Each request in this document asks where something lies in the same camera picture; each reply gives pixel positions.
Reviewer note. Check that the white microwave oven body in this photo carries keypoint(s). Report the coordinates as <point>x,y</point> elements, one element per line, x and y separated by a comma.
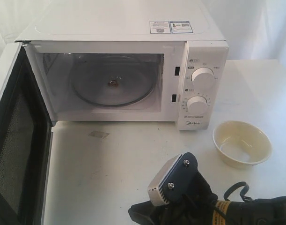
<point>70,32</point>

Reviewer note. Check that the upper white control knob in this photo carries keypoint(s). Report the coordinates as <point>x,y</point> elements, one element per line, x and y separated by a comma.
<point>203,77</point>

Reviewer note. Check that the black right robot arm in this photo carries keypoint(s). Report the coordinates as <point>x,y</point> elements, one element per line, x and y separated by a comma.
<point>250,212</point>

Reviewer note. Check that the white microwave oven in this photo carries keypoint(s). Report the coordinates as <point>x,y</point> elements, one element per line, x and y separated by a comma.
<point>25,140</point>

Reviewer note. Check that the white control knob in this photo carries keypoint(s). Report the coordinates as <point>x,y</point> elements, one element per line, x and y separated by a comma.
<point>197,105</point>
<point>203,77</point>

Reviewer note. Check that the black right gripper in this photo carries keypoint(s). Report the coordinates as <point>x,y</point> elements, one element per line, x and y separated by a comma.
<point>195,207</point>

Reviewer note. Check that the clear tape patch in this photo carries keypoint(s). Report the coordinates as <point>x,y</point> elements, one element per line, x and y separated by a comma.
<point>98,134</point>

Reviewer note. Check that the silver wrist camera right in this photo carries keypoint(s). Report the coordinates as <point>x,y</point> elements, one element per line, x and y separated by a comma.
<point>173,179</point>

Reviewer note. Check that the blue white label sticker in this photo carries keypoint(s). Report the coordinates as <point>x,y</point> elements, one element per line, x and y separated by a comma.
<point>170,27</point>

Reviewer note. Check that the glass microwave turntable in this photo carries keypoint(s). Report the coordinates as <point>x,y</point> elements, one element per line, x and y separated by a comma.
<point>114,80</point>

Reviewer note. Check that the lower white control knob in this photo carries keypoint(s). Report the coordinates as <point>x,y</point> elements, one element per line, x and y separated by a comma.
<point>197,105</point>

